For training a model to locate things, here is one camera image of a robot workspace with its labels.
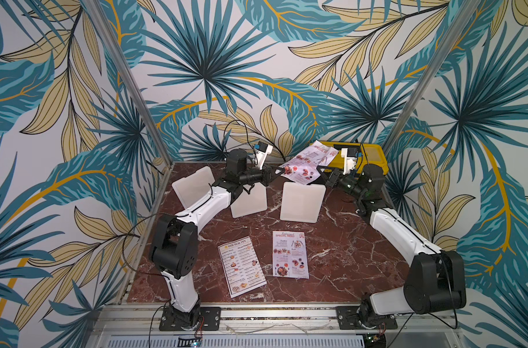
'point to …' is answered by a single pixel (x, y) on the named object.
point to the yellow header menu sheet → (241, 266)
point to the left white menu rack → (194, 188)
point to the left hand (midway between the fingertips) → (283, 171)
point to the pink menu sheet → (289, 254)
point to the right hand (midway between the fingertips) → (319, 167)
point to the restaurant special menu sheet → (305, 168)
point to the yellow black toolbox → (371, 154)
